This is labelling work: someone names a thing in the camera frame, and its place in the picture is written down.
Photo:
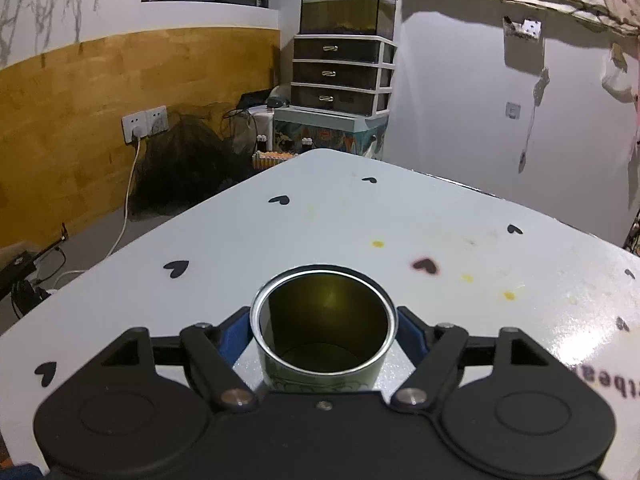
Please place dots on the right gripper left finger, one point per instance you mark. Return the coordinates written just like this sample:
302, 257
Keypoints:
210, 353

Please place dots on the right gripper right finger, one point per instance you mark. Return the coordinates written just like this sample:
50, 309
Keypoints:
436, 353

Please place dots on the green cartoon cup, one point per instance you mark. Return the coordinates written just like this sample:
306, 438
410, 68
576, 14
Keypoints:
322, 328

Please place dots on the teal patterned cabinet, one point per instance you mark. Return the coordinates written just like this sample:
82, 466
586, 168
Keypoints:
297, 130

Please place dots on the white drawer unit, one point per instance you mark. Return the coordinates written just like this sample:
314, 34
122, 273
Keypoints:
346, 74

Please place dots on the glass terrarium tank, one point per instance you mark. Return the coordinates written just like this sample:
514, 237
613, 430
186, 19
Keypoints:
348, 17

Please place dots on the white wall socket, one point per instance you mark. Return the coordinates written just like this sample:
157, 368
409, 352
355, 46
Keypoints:
138, 125

